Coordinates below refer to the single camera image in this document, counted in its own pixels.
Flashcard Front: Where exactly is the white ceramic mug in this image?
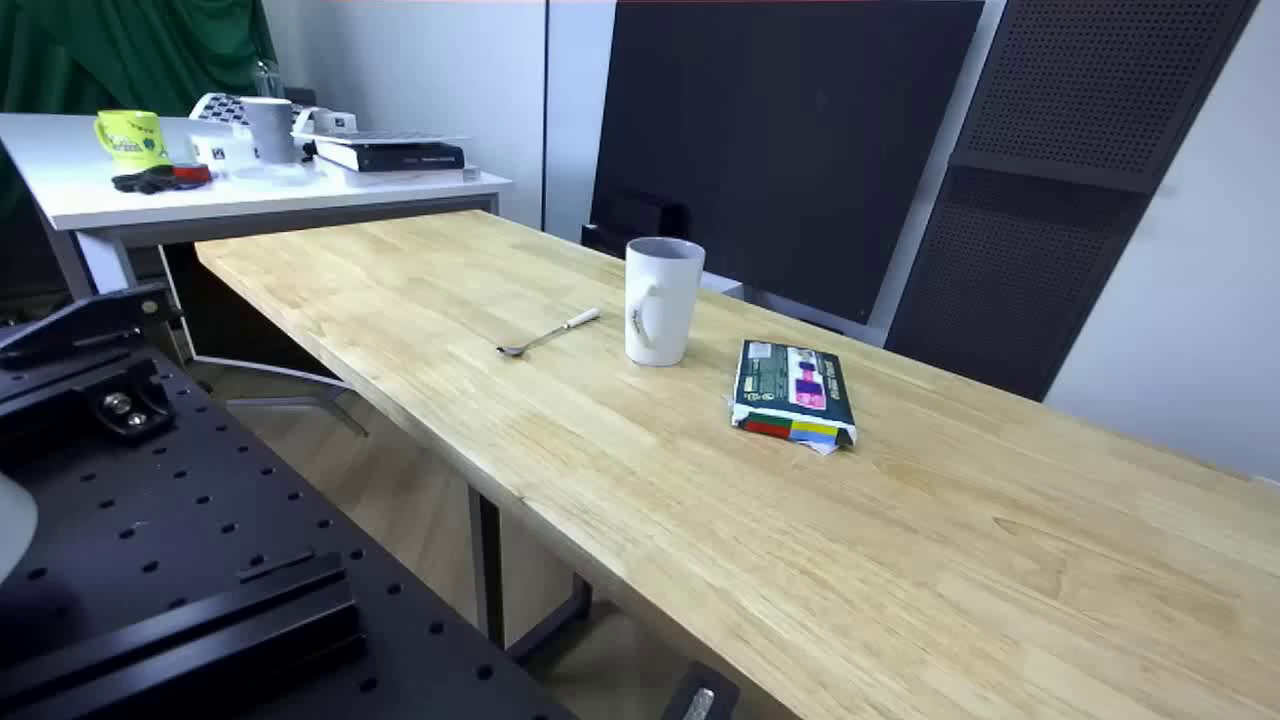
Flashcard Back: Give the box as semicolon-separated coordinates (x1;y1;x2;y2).
621;232;707;370

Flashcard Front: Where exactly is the silver metal spoon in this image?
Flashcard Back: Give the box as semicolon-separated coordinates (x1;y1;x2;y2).
497;305;603;364

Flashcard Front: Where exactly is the yellow green mug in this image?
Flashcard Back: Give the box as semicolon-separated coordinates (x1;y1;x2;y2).
93;106;172;175

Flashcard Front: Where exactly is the colourful printed cardboard box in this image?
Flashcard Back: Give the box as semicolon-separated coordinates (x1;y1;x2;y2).
728;334;861;461

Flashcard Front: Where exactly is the black metal table leg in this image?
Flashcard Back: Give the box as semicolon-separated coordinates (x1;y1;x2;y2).
470;485;596;667

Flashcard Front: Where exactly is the black flat book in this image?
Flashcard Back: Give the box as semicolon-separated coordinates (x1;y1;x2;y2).
314;134;470;175

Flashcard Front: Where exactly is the small white box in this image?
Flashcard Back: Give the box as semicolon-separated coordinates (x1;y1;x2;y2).
294;104;360;144

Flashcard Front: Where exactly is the white cup with grey print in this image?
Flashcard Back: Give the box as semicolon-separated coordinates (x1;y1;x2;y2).
238;93;307;168

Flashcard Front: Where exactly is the dark perforated cabinet panel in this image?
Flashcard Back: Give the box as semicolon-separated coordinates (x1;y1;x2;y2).
883;0;1266;403

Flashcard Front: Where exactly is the white checkered patterned object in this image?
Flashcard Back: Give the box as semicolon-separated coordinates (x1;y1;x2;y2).
185;86;255;172

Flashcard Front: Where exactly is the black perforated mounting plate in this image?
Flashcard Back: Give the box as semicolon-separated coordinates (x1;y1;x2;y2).
0;347;577;720

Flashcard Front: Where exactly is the black and red hand tool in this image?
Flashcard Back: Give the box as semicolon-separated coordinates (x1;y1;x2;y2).
110;159;217;197

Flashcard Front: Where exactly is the white desk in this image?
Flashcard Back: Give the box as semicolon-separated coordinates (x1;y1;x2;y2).
0;106;518;392

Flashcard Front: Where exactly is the green curtain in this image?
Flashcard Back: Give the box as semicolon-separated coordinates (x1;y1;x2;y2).
0;0;281;121

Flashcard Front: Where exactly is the black partition panel silver frame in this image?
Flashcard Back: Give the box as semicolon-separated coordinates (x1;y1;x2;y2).
585;0;1011;347

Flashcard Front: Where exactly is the black clamp bracket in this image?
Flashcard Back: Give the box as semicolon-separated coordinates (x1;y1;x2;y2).
0;279;185;370

